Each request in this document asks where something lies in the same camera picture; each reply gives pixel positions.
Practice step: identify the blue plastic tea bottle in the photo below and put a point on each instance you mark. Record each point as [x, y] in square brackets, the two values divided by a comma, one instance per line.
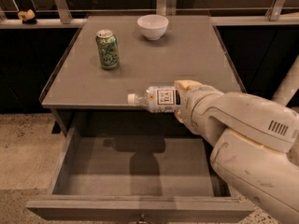
[156, 99]

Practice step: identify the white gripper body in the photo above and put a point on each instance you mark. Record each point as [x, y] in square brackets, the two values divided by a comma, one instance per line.
[199, 102]

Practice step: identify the open grey top drawer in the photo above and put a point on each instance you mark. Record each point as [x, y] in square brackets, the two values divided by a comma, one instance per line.
[116, 165]

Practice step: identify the metal drawer knob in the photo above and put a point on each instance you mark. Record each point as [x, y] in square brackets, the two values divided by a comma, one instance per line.
[142, 219]

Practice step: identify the metal glass railing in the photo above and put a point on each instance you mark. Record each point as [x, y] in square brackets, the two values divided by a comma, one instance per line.
[220, 12]

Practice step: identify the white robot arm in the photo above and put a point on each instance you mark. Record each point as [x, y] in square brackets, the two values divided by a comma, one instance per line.
[251, 137]

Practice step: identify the white ceramic bowl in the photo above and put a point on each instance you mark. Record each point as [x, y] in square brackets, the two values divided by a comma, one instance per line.
[153, 27]

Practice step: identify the small yellow black object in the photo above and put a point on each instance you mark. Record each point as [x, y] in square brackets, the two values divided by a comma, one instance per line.
[27, 16]

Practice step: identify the grey cabinet with counter top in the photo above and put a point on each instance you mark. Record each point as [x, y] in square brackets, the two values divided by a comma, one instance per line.
[190, 49]

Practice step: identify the green soda can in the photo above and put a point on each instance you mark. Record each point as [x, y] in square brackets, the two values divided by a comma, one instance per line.
[108, 49]

